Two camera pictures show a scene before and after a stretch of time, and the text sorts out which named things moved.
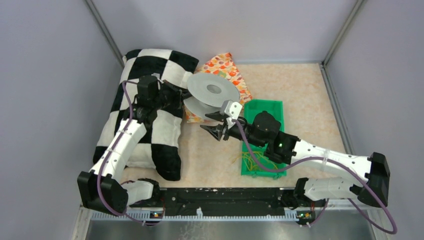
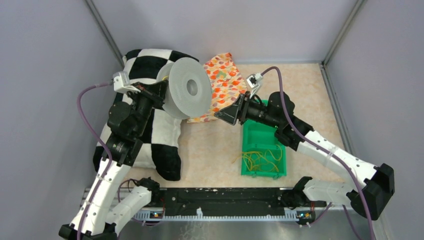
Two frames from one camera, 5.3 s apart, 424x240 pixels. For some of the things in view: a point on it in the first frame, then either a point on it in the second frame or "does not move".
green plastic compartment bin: (253, 162) does not move
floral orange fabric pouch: (224, 64) does not move
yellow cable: (255, 160) does not move
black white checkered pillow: (160, 147) does not move
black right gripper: (217, 131) → (229, 114)
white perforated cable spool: (207, 93) → (189, 89)
